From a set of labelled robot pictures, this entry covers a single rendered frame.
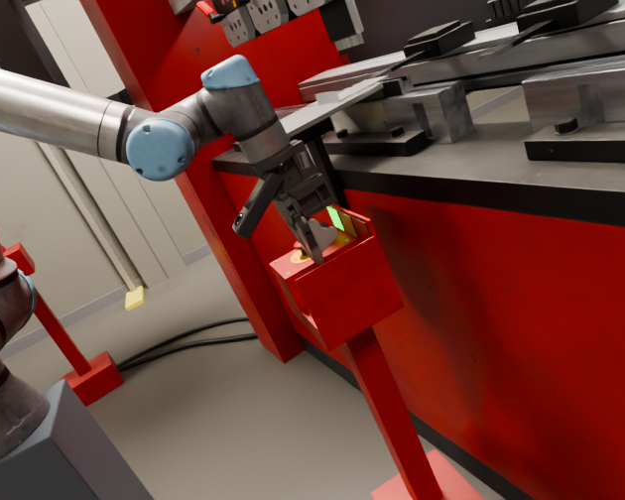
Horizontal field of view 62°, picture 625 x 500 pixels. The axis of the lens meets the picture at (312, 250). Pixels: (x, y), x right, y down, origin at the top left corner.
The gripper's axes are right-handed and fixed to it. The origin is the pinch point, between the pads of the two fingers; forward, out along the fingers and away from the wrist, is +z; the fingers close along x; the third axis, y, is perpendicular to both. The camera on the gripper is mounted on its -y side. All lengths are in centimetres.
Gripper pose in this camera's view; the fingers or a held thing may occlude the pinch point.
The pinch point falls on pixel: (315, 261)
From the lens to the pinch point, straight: 89.8
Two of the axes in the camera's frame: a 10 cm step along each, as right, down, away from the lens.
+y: 8.2, -5.4, 1.8
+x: -3.6, -2.4, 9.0
